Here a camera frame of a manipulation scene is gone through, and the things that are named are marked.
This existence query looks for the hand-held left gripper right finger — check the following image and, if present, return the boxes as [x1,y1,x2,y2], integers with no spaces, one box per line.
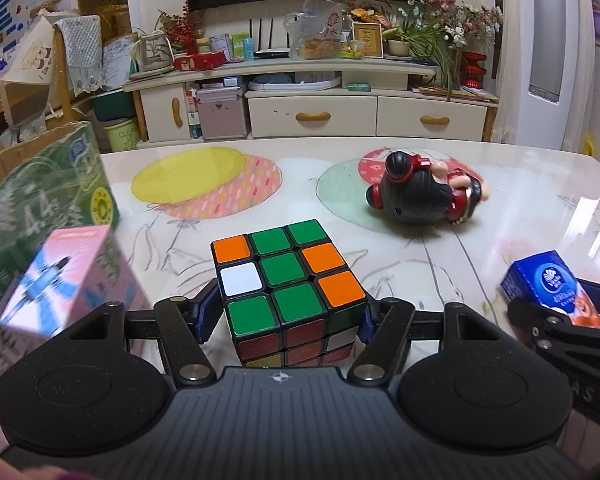
[347,296,488,386]

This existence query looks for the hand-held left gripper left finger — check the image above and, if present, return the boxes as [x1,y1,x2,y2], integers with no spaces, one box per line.
[77,280,221,386]

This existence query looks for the blue tissue packet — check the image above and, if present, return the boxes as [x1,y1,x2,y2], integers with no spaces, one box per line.
[500,251,600,328]

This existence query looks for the rubik's cube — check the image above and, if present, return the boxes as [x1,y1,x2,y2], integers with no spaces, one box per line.
[210,219,370,368]

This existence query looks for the black-haired doll figure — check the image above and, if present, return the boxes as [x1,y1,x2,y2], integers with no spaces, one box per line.
[365,150,488,226]

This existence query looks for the pink cardboard box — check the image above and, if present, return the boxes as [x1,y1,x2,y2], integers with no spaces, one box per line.
[0,225,151,338]

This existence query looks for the light green bin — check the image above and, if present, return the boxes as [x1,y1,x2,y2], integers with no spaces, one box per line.
[102,118,142,152]

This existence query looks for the pink storage box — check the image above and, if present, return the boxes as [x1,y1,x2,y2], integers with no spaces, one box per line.
[197,87,248,140]

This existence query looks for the green carton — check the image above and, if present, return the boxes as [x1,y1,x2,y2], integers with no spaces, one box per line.
[0,121,121,396]

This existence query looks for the cream tv cabinet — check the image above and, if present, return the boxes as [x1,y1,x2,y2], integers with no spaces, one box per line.
[122,55,501,143]

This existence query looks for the dark green box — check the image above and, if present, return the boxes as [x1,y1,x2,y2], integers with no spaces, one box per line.
[91,90,137,122]

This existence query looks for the brown cardboard box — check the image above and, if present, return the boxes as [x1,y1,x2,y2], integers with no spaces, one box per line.
[0,122,88,176]

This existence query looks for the red gift box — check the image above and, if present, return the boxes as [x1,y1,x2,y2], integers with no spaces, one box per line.
[172,52,227,72]

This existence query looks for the wooden chair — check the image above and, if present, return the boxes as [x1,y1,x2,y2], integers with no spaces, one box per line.
[0,25,106,156]

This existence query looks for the red lantern stand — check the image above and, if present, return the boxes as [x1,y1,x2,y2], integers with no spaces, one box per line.
[461,50,487,88]

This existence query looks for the framed certificate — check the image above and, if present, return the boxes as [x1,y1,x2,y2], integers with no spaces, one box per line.
[102,35,136,88]

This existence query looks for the black wifi router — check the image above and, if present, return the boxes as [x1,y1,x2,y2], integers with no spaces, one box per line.
[250,19,292,58]

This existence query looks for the white tower air conditioner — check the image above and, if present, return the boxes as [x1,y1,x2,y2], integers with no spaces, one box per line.
[500,0,596,153]

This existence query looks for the green potted plant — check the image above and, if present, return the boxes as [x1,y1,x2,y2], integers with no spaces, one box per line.
[382,15,456,101]

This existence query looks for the red berry branches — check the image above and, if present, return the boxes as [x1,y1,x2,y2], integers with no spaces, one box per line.
[157,5,206,53]

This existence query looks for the grey lace cloth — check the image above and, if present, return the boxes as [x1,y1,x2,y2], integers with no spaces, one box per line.
[55,15,105,96]

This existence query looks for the clear plastic bag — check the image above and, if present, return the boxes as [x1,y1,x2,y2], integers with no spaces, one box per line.
[284,0,353,61]

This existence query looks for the beige tote bag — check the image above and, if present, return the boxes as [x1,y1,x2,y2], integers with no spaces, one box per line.
[0,17,58,126]

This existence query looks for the pink and white flower bouquet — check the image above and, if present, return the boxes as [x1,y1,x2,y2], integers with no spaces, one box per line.
[405,0,503,51]

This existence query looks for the wooden picture frame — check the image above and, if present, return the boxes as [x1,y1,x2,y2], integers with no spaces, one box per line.
[351,22,384,59]

